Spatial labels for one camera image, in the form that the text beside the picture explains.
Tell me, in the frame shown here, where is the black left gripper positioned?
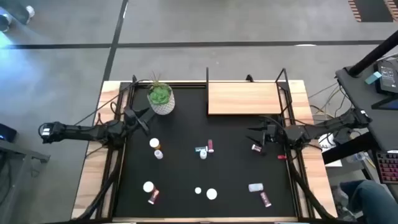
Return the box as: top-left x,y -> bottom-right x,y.
123,106 -> 155,136

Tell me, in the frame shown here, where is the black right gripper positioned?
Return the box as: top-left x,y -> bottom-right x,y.
245,123 -> 285,147

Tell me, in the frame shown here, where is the white capped bottle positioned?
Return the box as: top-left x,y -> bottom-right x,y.
142,180 -> 155,194

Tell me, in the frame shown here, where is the white geometric plant pot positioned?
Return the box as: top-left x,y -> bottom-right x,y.
147,88 -> 175,116

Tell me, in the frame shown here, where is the green succulent plant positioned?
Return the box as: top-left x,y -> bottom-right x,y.
148,71 -> 173,105

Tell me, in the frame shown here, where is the black table mat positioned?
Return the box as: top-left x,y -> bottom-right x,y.
113,82 -> 298,218

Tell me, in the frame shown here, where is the white paper sheet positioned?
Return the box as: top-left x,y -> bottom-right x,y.
318,133 -> 343,168

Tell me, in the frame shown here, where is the clear water bottle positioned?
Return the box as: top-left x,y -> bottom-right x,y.
346,151 -> 369,164

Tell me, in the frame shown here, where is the black side desk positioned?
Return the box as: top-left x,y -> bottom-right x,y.
322,54 -> 398,205

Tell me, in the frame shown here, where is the teal box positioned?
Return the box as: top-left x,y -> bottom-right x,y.
364,71 -> 382,85

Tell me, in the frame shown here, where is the grey side desk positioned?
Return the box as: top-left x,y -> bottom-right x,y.
0,139 -> 51,224

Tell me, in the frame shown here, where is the person's leg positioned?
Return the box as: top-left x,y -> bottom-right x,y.
338,179 -> 398,224

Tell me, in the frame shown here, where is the black device blue light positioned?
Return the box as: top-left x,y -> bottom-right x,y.
0,123 -> 18,143

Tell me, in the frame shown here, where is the black pole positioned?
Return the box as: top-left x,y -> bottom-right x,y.
347,30 -> 398,78

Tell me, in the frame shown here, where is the grey white object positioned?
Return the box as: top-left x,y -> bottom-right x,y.
0,5 -> 35,32

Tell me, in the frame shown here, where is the striped floor mat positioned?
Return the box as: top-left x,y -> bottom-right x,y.
348,0 -> 398,23

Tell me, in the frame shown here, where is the wooden shelf black frame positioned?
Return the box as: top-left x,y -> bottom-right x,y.
205,67 -> 295,118

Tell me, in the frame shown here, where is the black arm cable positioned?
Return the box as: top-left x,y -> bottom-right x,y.
74,79 -> 153,125

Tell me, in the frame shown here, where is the black metal rig frame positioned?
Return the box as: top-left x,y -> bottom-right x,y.
74,73 -> 338,223

